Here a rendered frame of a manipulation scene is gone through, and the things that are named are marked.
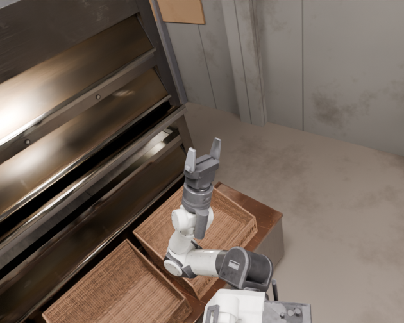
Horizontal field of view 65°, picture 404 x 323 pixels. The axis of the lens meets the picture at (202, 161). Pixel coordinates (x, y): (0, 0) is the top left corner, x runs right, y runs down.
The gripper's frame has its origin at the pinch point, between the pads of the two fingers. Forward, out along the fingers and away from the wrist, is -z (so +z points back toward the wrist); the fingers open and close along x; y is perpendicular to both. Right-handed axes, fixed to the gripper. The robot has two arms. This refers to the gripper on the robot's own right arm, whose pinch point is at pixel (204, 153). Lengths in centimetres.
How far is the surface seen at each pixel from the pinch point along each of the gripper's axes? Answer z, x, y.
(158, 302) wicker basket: 118, -23, 31
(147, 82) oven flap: 8, -45, 75
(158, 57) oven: -4, -51, 75
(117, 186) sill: 60, -23, 69
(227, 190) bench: 88, -104, 49
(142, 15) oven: -23, -41, 77
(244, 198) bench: 86, -103, 35
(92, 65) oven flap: -3, -14, 76
